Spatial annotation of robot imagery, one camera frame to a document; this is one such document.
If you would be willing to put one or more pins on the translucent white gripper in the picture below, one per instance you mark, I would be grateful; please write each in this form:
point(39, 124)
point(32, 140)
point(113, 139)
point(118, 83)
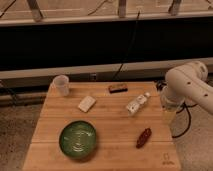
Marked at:
point(171, 103)

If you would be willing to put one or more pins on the clear plastic bottle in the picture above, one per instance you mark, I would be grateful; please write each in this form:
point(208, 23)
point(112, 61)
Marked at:
point(134, 105)

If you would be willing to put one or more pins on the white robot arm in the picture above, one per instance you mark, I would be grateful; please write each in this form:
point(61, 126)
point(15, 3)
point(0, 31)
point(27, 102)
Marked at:
point(183, 82)

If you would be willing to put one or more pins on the green ceramic bowl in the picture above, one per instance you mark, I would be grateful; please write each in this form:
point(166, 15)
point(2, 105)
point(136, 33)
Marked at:
point(78, 139)

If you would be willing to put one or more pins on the dark red sausage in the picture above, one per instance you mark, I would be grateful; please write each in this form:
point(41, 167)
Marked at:
point(143, 138)

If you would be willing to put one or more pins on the brown rectangular block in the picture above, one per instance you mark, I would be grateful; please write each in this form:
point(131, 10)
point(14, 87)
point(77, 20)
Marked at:
point(117, 88)

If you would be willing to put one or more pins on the wooden cutting board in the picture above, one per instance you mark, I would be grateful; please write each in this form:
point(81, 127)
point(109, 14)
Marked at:
point(117, 131)

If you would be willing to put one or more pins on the white soap bar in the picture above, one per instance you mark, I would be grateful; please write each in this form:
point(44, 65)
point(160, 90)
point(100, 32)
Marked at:
point(86, 103)

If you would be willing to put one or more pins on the translucent plastic cup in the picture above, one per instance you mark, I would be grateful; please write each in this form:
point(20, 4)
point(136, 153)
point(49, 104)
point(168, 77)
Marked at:
point(61, 82)

